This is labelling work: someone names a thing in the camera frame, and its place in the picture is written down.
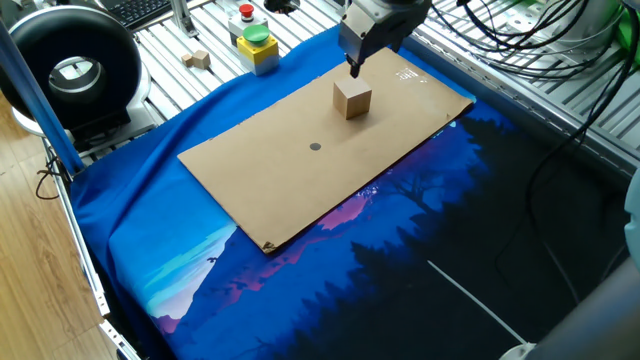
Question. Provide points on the silver Schunk gripper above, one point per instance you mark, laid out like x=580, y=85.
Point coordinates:
x=375, y=25

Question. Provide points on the large wooden cube block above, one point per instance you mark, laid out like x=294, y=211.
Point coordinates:
x=352, y=97

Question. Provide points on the silver UR5 robot arm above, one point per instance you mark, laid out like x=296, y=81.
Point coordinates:
x=600, y=325

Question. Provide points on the black round object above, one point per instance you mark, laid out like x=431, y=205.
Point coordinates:
x=281, y=5

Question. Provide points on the yellow box green push button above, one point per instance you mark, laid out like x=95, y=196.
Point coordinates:
x=257, y=52

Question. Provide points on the brown cardboard sheet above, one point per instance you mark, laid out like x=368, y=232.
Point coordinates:
x=300, y=175

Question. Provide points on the grey box red stop button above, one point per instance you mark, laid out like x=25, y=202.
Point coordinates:
x=240, y=27

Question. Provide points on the small wooden cube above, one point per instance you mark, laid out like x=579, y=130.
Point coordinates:
x=201, y=60

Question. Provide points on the tiny wooden cube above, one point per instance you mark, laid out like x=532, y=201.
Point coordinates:
x=187, y=60

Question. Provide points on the black keyboard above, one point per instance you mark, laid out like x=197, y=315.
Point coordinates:
x=135, y=11

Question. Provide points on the blue landscape printed cloth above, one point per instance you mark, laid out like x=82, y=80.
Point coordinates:
x=350, y=300

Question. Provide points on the blue pole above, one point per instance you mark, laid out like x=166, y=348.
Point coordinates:
x=45, y=110

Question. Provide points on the silver table edge profile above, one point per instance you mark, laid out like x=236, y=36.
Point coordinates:
x=80, y=250

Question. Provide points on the grey aluminium frame rail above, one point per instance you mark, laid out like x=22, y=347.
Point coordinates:
x=525, y=100

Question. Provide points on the aluminium bracket post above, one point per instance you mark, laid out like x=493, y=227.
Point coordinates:
x=182, y=17

